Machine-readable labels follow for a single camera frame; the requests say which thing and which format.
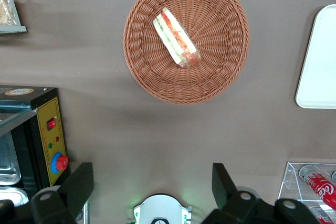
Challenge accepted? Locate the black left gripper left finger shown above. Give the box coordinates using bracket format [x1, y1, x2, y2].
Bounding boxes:
[57, 162, 95, 217]

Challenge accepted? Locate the grey snack shelf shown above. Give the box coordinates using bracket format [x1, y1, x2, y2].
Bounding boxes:
[0, 0, 28, 34]

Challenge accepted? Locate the round brown wicker basket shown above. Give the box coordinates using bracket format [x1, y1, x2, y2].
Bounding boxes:
[122, 0, 250, 105]

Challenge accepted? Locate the steel warmer pan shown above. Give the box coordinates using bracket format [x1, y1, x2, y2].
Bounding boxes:
[0, 132, 22, 187]
[0, 186, 29, 208]

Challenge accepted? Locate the black food warmer yellow panel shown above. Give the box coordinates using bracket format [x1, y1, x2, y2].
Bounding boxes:
[0, 84, 70, 209]

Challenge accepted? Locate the clear bag of crackers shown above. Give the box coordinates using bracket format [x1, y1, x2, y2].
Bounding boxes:
[0, 0, 18, 26]

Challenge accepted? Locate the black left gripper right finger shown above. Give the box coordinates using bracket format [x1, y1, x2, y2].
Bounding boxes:
[212, 163, 238, 209]

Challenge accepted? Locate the cream plastic tray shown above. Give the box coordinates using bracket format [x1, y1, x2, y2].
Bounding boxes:
[295, 4, 336, 110]

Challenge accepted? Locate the triangle sandwich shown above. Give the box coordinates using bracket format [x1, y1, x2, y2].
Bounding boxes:
[153, 7, 202, 68]

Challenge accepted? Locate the clear acrylic bottle rack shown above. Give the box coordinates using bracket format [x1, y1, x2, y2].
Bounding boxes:
[278, 162, 336, 224]

